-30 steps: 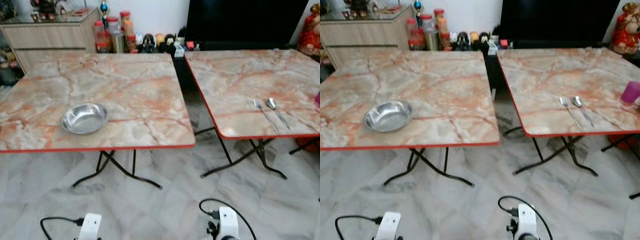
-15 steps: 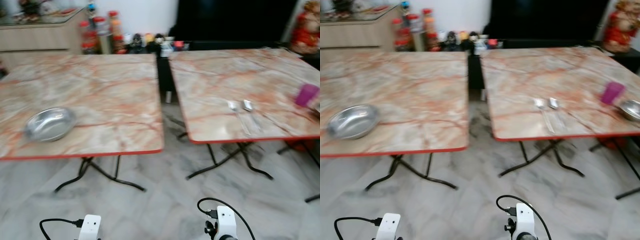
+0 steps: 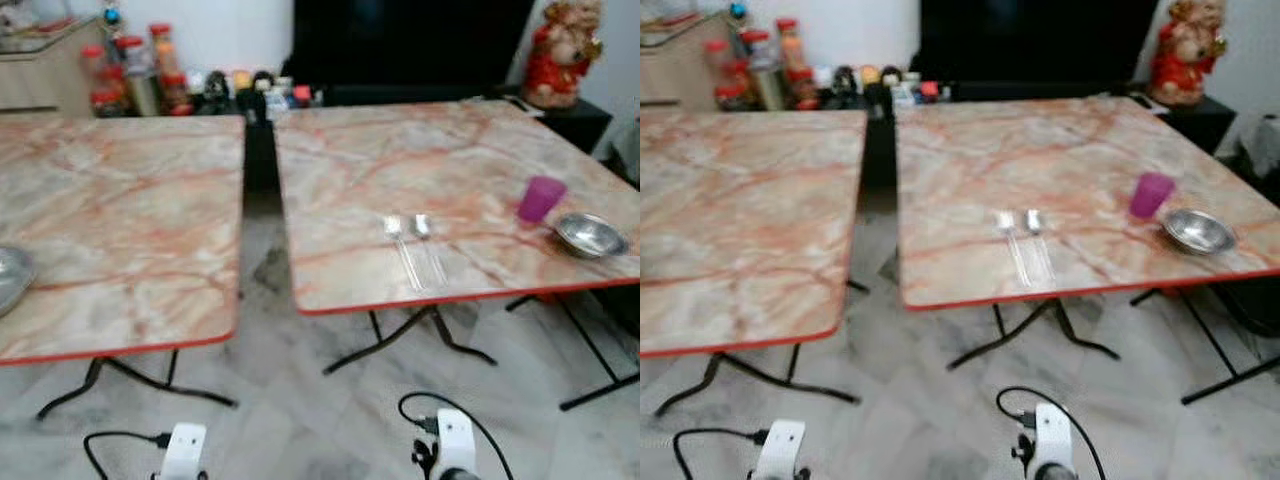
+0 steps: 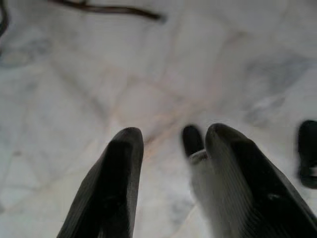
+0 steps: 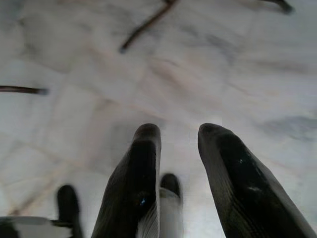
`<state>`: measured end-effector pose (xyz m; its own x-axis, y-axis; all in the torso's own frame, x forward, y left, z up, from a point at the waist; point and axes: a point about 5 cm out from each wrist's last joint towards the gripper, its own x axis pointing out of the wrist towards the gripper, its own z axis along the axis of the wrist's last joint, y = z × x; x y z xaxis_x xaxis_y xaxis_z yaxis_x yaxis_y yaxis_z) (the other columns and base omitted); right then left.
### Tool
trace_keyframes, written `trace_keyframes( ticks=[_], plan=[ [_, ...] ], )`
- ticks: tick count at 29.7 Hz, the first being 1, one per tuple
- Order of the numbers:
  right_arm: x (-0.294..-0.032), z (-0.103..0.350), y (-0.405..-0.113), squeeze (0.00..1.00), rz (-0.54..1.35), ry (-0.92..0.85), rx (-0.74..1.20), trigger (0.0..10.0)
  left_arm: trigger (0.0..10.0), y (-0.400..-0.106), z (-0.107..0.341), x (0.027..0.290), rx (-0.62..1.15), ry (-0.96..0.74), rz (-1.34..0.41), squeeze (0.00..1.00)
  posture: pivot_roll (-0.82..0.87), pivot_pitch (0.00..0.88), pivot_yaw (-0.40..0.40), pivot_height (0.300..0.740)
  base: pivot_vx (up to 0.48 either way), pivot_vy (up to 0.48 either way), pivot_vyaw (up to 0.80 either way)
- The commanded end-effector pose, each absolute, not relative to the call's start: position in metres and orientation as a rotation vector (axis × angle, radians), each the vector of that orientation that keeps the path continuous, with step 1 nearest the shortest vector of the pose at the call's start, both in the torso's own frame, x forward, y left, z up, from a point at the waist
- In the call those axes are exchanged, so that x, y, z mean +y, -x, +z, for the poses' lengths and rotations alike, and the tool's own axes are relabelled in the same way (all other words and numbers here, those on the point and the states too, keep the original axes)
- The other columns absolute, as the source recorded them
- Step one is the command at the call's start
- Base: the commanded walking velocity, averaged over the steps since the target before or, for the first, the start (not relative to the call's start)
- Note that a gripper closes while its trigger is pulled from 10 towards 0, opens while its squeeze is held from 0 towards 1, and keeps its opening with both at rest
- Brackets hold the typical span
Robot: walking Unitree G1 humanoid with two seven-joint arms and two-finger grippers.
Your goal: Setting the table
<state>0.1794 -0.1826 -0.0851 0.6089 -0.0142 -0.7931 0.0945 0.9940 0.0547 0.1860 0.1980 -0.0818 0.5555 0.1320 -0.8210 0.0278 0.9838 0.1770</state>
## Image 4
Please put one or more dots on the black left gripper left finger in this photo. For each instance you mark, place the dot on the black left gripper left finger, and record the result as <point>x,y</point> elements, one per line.
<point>111,186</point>

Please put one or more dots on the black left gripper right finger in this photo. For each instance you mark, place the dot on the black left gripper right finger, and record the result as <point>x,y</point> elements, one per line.
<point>247,188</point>

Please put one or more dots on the black robot foot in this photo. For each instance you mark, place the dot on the black robot foot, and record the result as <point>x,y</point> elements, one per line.
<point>192,141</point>
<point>308,148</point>

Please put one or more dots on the black metal table frame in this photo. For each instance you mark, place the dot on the black metal table frame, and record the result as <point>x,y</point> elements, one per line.
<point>116,10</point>

